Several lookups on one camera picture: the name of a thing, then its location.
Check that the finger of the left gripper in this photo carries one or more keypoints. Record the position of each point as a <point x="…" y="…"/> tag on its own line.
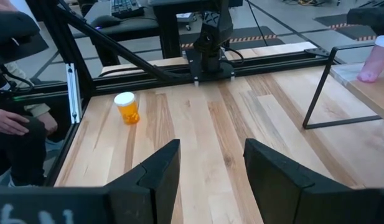
<point x="369" y="18"/>

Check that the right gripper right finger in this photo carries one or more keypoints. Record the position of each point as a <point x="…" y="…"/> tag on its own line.
<point x="303" y="202"/>

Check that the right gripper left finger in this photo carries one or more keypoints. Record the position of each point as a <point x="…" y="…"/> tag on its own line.
<point x="132" y="202"/>

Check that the pink pill bottle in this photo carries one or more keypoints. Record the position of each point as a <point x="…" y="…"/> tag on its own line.
<point x="373" y="62"/>

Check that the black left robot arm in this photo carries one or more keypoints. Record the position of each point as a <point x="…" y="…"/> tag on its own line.
<point x="213" y="31"/>

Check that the large orange pill bottle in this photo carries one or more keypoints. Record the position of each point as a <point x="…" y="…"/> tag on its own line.
<point x="128" y="110"/>

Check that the person's hand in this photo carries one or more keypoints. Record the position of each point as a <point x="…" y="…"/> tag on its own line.
<point x="48" y="123"/>
<point x="8" y="122"/>

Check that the person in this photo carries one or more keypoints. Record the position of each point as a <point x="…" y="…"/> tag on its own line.
<point x="23" y="149"/>

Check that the black desk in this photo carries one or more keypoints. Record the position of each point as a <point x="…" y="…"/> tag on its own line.
<point x="132" y="28"/>

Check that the black computer mouse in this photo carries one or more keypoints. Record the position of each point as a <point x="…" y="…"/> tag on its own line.
<point x="105" y="21"/>

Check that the black keyboard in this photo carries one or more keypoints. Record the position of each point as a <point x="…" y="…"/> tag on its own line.
<point x="126" y="7"/>

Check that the black padded chair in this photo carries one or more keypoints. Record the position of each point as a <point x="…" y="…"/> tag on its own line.
<point x="14" y="34"/>

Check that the wooden shelf black metal frame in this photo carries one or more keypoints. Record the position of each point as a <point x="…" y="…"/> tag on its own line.
<point x="366" y="93"/>

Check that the black table frame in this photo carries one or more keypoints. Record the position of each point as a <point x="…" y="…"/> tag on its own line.
<point x="266" y="62"/>

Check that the silver aluminium frame post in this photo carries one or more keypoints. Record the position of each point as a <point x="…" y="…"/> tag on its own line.
<point x="73" y="93"/>

